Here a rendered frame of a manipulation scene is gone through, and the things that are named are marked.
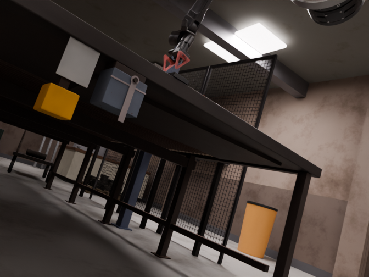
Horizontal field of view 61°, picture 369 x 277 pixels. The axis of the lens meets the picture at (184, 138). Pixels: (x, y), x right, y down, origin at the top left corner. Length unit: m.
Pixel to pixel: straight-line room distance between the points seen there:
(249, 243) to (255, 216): 0.38
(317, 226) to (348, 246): 0.59
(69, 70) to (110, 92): 0.13
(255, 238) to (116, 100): 3.94
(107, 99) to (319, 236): 4.33
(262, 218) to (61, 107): 4.03
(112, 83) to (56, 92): 0.18
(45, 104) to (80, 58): 0.18
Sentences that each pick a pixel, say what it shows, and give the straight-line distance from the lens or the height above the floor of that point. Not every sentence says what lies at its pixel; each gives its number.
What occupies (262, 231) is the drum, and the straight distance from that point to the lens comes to 4.75.
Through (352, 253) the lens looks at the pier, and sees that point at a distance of 4.63.
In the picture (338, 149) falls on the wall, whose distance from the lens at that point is 5.20.
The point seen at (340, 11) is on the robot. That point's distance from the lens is 0.94.
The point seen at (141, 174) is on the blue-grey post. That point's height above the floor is 0.59.
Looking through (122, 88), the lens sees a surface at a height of 0.78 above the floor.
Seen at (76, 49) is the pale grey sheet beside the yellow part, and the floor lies 0.83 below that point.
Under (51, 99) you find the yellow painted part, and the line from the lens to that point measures 0.95.
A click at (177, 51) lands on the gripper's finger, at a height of 1.13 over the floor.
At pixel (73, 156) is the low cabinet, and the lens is 7.97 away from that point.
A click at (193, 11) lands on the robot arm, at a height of 1.34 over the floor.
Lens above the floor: 0.51
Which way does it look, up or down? 10 degrees up
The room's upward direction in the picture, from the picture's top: 17 degrees clockwise
